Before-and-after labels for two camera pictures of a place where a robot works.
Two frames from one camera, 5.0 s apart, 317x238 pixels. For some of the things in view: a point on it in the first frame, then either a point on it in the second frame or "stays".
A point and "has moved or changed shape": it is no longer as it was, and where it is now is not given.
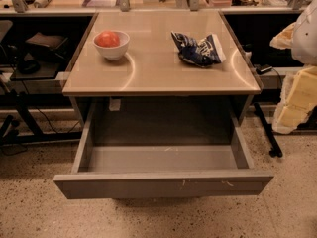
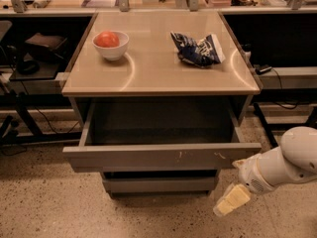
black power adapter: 262,68 stays
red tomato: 107,39 stays
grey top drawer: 124,154 has moved or changed shape
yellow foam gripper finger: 283,39 to 263,173
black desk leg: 275,150 stays
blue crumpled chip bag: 204,52 stays
